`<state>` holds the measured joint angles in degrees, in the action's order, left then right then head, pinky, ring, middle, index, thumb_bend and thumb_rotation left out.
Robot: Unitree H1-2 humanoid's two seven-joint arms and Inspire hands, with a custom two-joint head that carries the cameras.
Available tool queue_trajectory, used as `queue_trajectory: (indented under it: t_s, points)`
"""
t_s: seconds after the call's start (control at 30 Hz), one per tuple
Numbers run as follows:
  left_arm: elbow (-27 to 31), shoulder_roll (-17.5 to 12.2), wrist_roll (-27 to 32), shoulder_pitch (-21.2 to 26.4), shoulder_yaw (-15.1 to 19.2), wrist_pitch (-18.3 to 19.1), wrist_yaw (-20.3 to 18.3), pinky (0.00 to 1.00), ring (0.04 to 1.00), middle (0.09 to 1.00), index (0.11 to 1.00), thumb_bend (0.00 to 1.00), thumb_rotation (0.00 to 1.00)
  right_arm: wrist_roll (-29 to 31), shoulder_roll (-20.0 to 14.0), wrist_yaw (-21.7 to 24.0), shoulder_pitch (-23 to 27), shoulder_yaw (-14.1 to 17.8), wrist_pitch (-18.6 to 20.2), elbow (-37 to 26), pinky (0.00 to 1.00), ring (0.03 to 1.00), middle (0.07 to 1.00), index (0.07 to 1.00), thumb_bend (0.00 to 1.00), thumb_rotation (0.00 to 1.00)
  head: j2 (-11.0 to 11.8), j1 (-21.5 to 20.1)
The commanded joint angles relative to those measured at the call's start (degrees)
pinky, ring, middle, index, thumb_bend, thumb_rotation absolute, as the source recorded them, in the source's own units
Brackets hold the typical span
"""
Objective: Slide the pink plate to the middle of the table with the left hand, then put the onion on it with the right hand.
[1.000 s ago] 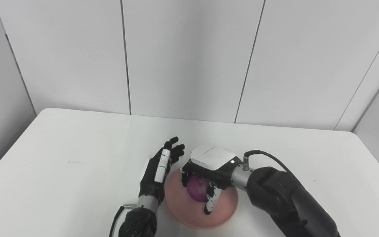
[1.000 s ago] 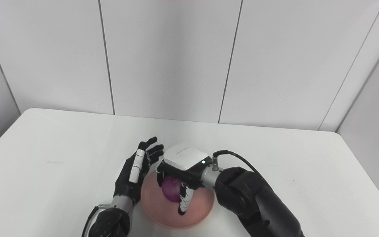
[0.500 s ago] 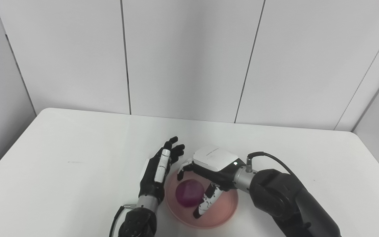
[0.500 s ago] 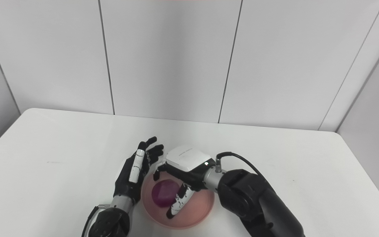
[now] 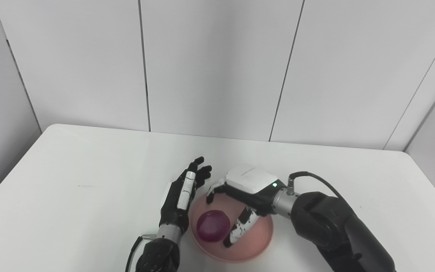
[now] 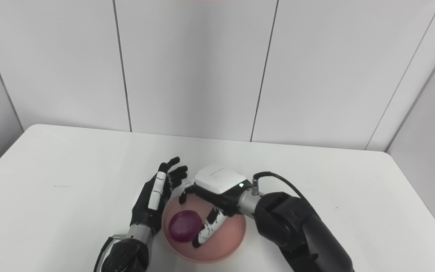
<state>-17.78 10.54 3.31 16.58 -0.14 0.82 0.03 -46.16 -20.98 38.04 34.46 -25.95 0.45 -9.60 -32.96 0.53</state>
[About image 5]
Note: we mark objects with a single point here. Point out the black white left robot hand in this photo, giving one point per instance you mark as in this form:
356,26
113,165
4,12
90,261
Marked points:
174,211

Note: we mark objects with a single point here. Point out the pink round plate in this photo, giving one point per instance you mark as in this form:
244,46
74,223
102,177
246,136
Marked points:
255,241

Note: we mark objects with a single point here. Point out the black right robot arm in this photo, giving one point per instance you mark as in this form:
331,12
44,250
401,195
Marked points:
334,230

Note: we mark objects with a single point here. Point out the purple onion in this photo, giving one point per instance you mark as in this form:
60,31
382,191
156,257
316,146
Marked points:
212,226

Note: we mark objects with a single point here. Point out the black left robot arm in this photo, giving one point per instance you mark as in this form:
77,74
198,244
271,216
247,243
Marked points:
157,253

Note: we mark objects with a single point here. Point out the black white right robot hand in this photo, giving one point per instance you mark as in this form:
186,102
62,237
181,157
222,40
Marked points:
251,185

